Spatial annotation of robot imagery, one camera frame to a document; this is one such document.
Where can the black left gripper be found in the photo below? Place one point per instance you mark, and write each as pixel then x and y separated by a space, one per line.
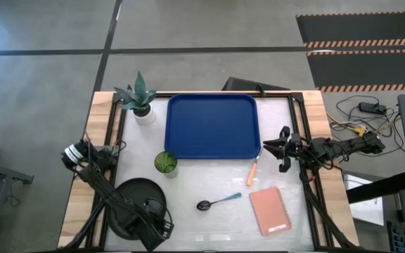
pixel 157 219

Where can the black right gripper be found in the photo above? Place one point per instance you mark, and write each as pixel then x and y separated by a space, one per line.
pixel 294 144

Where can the black round plate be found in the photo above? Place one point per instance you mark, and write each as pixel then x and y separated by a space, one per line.
pixel 135 186

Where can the green translucent cup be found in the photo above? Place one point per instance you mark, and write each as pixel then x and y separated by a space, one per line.
pixel 166 163

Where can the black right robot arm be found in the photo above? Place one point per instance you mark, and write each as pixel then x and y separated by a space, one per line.
pixel 360 142

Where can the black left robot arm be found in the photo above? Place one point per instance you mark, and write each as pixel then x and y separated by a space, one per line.
pixel 97 179

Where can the blue plastic tray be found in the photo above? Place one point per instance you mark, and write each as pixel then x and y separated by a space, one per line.
pixel 211 126

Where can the pink spiral notebook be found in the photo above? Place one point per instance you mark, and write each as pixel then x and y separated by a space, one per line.
pixel 269 211

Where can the black object behind table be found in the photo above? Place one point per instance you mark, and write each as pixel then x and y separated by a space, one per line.
pixel 244 85

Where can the black power adapter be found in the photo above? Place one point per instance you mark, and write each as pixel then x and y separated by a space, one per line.
pixel 372 107

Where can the white box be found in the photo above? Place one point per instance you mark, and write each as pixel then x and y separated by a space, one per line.
pixel 366 209

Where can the black desk beam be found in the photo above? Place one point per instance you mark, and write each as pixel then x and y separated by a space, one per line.
pixel 378 186

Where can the black mat with orange stripes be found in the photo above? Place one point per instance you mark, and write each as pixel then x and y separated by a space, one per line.
pixel 360 26
pixel 367 68

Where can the green plant in white pot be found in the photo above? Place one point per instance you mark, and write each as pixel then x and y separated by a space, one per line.
pixel 137 98

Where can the black aluminium table frame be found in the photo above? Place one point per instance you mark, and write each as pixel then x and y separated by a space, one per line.
pixel 276 94

